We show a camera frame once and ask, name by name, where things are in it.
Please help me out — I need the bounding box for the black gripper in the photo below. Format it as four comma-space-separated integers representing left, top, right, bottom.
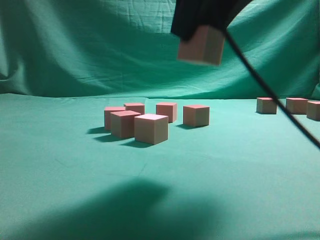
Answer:
170, 0, 250, 41

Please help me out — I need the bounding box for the pink cube column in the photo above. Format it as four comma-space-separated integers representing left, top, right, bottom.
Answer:
134, 113, 169, 145
256, 97, 277, 114
285, 97, 308, 115
306, 100, 320, 121
177, 25, 225, 66
110, 110, 141, 139

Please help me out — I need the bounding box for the pink cube placed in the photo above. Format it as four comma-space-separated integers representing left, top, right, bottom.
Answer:
183, 104, 210, 127
104, 106, 126, 131
123, 102, 145, 115
155, 102, 178, 123

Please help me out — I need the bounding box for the black cable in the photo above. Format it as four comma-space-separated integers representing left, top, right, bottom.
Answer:
223, 27, 320, 150

